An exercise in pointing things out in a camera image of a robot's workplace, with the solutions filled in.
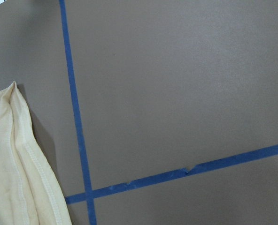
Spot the beige long-sleeve printed shirt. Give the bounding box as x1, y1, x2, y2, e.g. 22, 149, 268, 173
0, 82, 71, 225

